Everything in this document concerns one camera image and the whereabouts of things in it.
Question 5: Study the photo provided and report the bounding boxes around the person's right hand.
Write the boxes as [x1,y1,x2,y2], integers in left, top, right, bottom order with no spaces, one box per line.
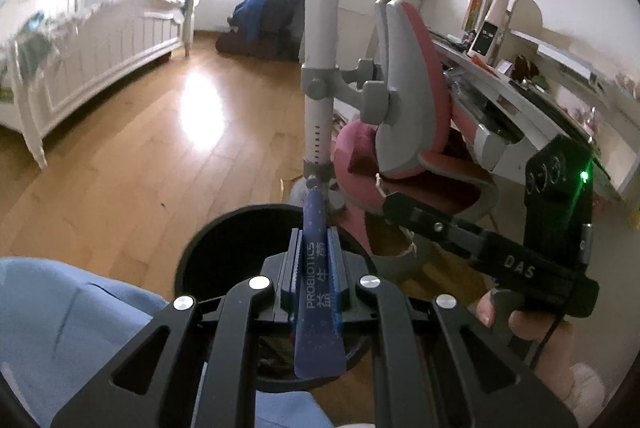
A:
[475,289,577,409]

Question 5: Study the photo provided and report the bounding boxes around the white grey adjustable pole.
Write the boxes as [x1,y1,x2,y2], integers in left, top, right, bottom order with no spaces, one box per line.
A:
[282,0,392,210]

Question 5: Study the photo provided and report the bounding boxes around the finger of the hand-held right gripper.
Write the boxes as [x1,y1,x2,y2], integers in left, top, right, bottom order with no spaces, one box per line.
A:
[382,191,501,259]

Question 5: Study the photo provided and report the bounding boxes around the black digital clock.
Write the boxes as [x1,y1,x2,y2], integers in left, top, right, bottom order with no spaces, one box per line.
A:
[467,21,502,59]

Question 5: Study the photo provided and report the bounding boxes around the pale bedding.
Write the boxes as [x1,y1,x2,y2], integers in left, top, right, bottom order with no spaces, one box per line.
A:
[0,8,78,56]

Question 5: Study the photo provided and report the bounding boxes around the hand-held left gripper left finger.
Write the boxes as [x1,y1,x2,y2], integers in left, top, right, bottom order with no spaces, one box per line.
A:
[50,228,307,428]

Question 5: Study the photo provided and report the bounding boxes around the blue stick packet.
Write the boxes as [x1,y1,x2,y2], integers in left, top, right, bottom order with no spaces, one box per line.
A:
[292,188,349,380]

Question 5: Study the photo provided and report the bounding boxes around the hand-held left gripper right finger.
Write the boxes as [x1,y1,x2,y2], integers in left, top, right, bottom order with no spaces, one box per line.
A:
[325,228,581,428]

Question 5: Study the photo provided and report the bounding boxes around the blue clothes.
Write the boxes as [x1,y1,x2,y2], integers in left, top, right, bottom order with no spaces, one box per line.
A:
[231,0,274,45]

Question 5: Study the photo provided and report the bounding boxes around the white cabinet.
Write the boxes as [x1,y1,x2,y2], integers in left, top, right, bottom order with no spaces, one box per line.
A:
[299,0,427,70]

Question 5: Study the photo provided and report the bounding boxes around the black trash bin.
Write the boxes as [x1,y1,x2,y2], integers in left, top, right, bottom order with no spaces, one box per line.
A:
[182,204,381,394]

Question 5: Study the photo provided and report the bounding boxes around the dark armchair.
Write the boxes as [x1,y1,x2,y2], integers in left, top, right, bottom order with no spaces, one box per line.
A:
[216,0,312,60]

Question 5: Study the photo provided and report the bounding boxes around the white wooden bed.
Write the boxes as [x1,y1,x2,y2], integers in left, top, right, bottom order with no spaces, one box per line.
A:
[0,0,197,169]

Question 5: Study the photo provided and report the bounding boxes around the white study desk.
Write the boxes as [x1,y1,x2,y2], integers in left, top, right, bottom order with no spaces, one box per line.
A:
[430,28,640,205]

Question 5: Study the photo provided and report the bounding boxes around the pink grey chair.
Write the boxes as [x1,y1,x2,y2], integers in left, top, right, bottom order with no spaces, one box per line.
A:
[332,0,501,285]

